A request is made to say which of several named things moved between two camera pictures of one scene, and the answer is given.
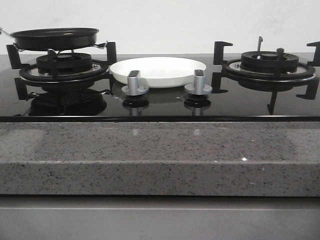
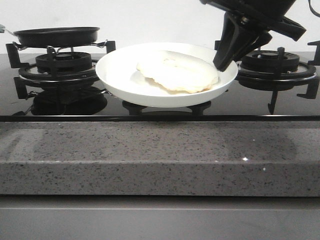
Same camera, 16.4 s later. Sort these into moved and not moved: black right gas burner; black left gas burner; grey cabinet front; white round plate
Moved: white round plate
Not moved: black left gas burner; grey cabinet front; black right gas burner
